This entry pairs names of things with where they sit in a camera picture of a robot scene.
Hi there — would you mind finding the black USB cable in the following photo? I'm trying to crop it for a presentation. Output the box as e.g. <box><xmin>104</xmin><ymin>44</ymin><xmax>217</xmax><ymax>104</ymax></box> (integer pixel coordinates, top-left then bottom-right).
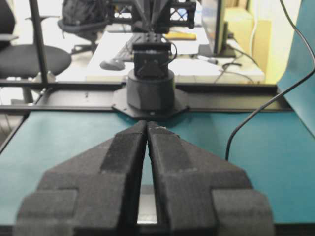
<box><xmin>225</xmin><ymin>0</ymin><xmax>315</xmax><ymax>162</ymax></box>

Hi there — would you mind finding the black computer monitor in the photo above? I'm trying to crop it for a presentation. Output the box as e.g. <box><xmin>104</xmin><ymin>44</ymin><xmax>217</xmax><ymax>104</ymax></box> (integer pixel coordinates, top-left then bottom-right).
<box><xmin>198</xmin><ymin>0</ymin><xmax>235</xmax><ymax>58</ymax></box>

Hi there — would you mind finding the black backpack chair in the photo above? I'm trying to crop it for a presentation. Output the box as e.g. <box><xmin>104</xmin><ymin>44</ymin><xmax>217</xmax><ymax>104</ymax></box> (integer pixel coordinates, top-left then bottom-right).
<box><xmin>58</xmin><ymin>0</ymin><xmax>112</xmax><ymax>55</ymax></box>

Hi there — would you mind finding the black office chair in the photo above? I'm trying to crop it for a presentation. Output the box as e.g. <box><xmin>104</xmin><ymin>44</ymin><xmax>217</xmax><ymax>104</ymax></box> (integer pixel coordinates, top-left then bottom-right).
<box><xmin>0</xmin><ymin>0</ymin><xmax>72</xmax><ymax>81</ymax></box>

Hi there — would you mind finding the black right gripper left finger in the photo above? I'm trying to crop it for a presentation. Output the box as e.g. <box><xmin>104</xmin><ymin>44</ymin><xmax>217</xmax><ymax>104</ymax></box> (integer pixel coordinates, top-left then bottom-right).
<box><xmin>15</xmin><ymin>121</ymin><xmax>147</xmax><ymax>236</ymax></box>

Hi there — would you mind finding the black aluminium table frame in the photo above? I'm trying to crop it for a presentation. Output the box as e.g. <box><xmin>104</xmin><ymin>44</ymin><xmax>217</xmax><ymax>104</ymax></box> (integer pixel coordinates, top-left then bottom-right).
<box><xmin>0</xmin><ymin>0</ymin><xmax>293</xmax><ymax>154</ymax></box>

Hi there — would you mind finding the teal backdrop sheet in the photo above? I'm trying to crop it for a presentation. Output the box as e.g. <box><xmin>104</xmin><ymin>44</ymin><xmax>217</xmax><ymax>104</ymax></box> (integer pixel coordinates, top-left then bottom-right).
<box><xmin>278</xmin><ymin>0</ymin><xmax>315</xmax><ymax>135</ymax></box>

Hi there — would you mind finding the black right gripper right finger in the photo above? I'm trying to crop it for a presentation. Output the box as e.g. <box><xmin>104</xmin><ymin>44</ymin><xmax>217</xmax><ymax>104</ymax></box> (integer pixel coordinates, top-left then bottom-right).
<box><xmin>147</xmin><ymin>122</ymin><xmax>275</xmax><ymax>236</ymax></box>

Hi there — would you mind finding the white desk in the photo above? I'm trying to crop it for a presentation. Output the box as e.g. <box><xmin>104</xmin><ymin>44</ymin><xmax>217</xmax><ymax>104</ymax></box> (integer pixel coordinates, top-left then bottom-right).
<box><xmin>85</xmin><ymin>28</ymin><xmax>265</xmax><ymax>84</ymax></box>

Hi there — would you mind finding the grey computer mouse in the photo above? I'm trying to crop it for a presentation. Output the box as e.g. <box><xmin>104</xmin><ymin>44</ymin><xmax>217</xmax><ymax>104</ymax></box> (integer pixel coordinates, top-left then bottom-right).
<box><xmin>99</xmin><ymin>59</ymin><xmax>125</xmax><ymax>71</ymax></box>

